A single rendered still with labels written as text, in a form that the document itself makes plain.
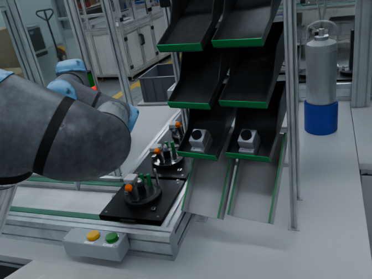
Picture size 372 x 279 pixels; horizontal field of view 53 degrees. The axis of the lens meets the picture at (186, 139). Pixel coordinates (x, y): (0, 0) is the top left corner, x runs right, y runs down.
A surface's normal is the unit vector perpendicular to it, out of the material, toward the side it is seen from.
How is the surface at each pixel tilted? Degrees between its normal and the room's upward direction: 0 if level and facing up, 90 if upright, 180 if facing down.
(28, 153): 94
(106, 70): 90
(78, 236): 0
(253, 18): 25
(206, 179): 45
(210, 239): 0
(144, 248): 90
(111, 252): 90
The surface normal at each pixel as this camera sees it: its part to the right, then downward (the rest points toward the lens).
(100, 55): -0.43, 0.46
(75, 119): 0.51, -0.48
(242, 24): -0.34, -0.61
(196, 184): -0.44, -0.31
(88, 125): 0.69, -0.32
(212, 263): -0.15, -0.89
